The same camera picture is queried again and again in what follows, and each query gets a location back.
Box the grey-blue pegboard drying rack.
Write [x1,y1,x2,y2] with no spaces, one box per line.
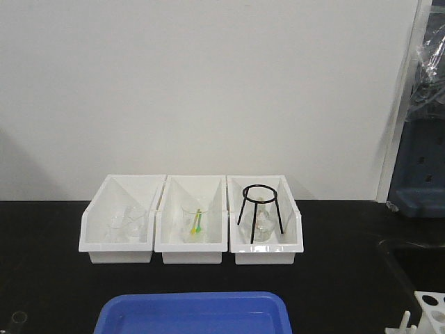
[387,1,444,218]

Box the white test tube rack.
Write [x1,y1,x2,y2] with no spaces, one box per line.
[384,291,444,334]

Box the glass beaker with spatulas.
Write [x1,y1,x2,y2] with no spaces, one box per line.
[181,205,209,244]

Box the middle white storage bin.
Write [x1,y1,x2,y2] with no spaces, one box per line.
[154,175,229,264]

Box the white storage bin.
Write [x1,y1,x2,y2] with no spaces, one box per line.
[227,175,304,265]
[78,175,166,264]
[154,175,229,264]

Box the right white storage bin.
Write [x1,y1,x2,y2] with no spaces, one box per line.
[227,175,304,265]

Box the glass flask under tripod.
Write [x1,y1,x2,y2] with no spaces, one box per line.
[245,204,274,243]

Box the glassware in left bin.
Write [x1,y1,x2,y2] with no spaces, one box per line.
[105,206,146,244]

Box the left white storage bin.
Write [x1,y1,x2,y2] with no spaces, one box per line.
[78,175,166,264]

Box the blue plastic tray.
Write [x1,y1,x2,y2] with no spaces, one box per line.
[94,292,293,333]

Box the black lab sink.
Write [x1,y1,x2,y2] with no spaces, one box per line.
[377,239,444,295]

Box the plastic bag of pegs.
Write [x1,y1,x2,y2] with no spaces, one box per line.
[406,22,444,122]

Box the clear glass beaker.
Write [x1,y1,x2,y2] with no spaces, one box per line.
[7,311,28,334]

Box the black wire tripod stand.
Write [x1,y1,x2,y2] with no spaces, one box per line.
[236,184,284,244]

